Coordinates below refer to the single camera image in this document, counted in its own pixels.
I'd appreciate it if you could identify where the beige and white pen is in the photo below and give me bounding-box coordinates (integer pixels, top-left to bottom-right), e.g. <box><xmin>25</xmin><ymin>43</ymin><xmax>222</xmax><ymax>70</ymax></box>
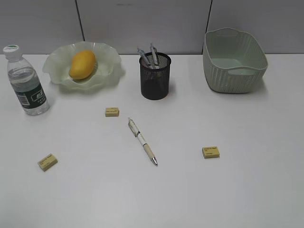
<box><xmin>128</xmin><ymin>117</ymin><xmax>158</xmax><ymax>166</ymax></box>

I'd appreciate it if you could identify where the yellow eraser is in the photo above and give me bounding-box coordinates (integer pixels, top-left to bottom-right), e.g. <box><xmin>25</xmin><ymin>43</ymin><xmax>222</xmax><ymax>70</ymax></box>
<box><xmin>38</xmin><ymin>153</ymin><xmax>58</xmax><ymax>171</ymax></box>
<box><xmin>202</xmin><ymin>146</ymin><xmax>220</xmax><ymax>159</ymax></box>
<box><xmin>105</xmin><ymin>107</ymin><xmax>119</xmax><ymax>117</ymax></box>

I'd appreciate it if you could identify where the yellow mango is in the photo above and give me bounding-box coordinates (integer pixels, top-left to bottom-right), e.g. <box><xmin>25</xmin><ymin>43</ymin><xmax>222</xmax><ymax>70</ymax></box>
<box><xmin>69</xmin><ymin>50</ymin><xmax>95</xmax><ymax>80</ymax></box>

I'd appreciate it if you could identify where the black mesh pen holder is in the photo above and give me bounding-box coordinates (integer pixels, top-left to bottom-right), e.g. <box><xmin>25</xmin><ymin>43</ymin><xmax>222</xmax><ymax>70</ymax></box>
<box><xmin>139</xmin><ymin>52</ymin><xmax>171</xmax><ymax>100</ymax></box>

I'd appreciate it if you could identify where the translucent green wavy plate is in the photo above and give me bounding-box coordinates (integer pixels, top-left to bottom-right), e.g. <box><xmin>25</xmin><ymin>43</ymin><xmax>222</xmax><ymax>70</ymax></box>
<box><xmin>42</xmin><ymin>41</ymin><xmax>124</xmax><ymax>90</ymax></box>

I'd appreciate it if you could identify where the clear water bottle green label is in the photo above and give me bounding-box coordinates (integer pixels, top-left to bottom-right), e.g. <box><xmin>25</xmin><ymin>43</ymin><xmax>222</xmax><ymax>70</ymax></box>
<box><xmin>3</xmin><ymin>45</ymin><xmax>49</xmax><ymax>116</ymax></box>

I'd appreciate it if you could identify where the pale green woven basket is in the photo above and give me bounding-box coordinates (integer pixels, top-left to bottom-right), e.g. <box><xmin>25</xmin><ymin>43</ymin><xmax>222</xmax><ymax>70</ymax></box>
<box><xmin>203</xmin><ymin>28</ymin><xmax>268</xmax><ymax>94</ymax></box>

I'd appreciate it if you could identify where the blue and white pen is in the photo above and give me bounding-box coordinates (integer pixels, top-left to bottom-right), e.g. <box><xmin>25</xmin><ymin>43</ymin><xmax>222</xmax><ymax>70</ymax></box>
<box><xmin>137</xmin><ymin>48</ymin><xmax>153</xmax><ymax>69</ymax></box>

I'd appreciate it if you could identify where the grey and white pen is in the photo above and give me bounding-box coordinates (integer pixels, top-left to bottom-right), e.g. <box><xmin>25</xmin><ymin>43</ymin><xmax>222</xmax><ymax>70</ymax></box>
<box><xmin>150</xmin><ymin>42</ymin><xmax>160</xmax><ymax>69</ymax></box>

